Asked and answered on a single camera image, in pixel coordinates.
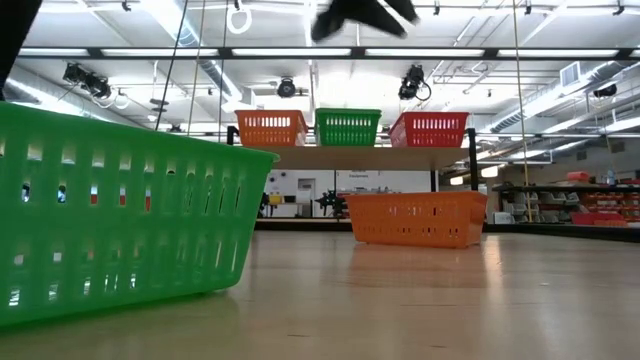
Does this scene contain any orange plastic basket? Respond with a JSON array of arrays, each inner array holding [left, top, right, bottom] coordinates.
[[236, 115, 308, 148], [234, 109, 309, 119], [344, 191, 489, 250]]

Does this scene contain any red plastic basket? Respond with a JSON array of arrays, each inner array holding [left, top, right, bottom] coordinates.
[[388, 111, 471, 149], [89, 184, 152, 212]]

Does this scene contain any wooden shelf with black legs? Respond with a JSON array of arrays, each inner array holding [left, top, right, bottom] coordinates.
[[226, 124, 480, 194]]

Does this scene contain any white ceiling vent box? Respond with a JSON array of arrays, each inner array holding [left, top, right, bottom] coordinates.
[[558, 60, 584, 89]]

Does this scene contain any storage shelving with bins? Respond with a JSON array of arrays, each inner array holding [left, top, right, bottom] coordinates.
[[491, 169, 640, 227]]

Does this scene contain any white cable loop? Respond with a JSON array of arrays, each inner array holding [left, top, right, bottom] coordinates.
[[225, 2, 254, 36]]

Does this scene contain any black overhead frame bar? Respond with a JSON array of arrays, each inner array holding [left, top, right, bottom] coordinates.
[[14, 45, 640, 62]]

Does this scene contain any thin hanging cord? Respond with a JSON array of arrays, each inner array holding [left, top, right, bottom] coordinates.
[[217, 0, 230, 142], [186, 0, 207, 137]]

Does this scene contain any silver air duct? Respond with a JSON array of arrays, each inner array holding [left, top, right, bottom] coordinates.
[[142, 0, 264, 115]]

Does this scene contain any tan hanging rope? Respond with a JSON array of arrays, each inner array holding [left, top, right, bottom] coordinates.
[[511, 0, 533, 225]]

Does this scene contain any black hanging cable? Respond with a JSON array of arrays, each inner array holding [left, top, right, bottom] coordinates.
[[153, 0, 191, 133]]

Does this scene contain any black metal table frame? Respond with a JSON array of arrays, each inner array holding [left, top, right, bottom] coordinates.
[[254, 218, 640, 244]]

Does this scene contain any large grey duct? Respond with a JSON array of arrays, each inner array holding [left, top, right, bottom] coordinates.
[[3, 58, 131, 126]]

